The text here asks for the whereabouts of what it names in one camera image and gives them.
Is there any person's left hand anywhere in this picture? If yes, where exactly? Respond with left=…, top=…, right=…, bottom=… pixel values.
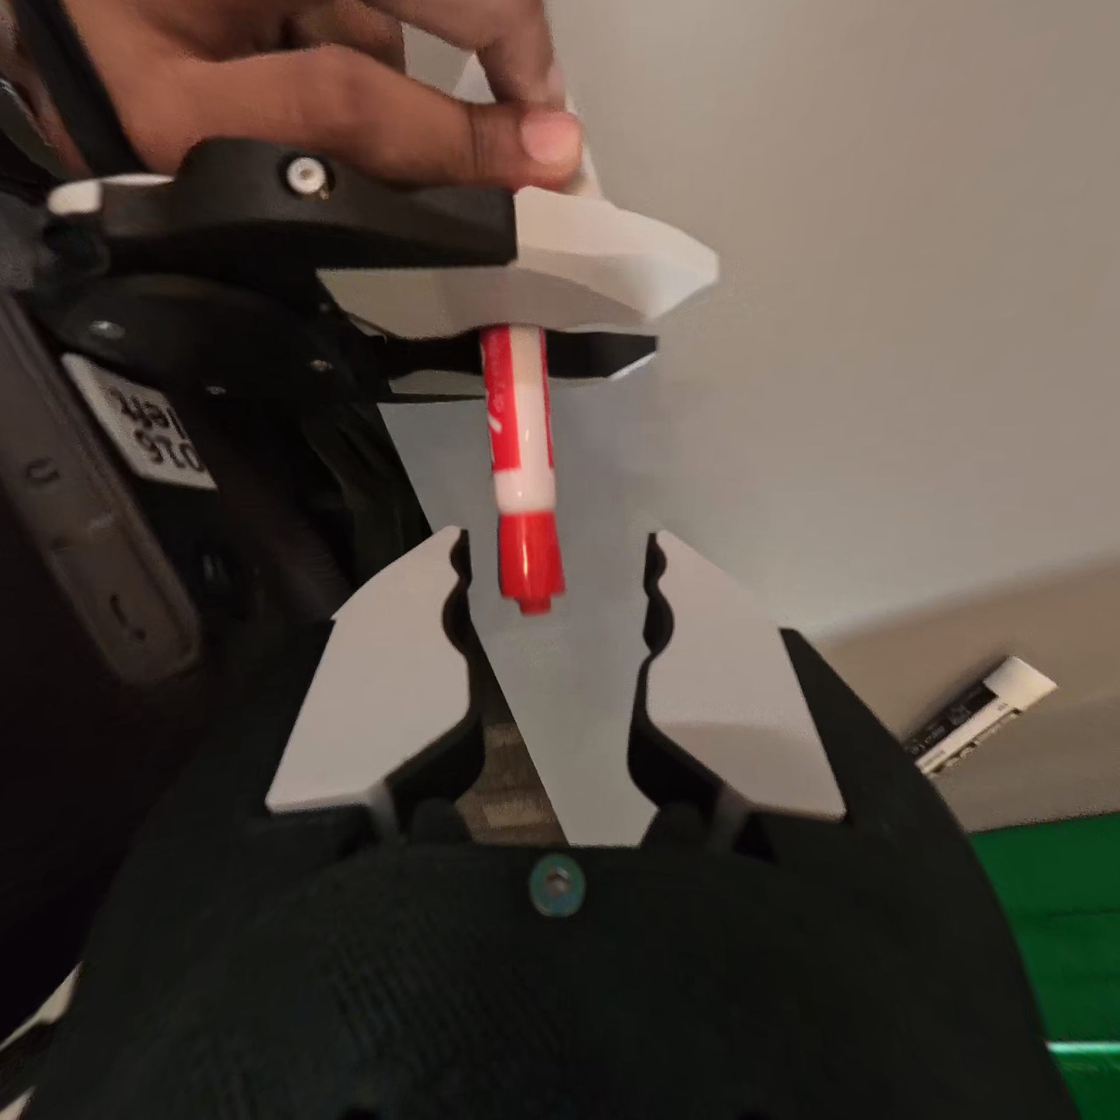
left=64, top=0, right=584, bottom=190

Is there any green plastic bin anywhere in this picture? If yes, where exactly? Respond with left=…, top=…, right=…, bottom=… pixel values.
left=965, top=822, right=1120, bottom=1120

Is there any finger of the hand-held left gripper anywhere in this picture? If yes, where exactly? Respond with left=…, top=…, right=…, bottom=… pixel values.
left=316, top=87, right=720, bottom=340
left=377, top=331, right=659, bottom=405

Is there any red dry erase marker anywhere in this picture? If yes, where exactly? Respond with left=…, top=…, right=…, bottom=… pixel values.
left=478, top=321, right=567, bottom=614

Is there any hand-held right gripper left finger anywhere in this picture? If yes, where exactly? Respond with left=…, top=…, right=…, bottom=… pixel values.
left=264, top=525, right=489, bottom=830

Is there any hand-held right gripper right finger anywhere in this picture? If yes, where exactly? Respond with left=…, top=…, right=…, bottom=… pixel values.
left=624, top=527, right=847, bottom=853

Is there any black dry erase marker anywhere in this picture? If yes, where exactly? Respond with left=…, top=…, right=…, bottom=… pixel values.
left=902, top=656, right=1057, bottom=776

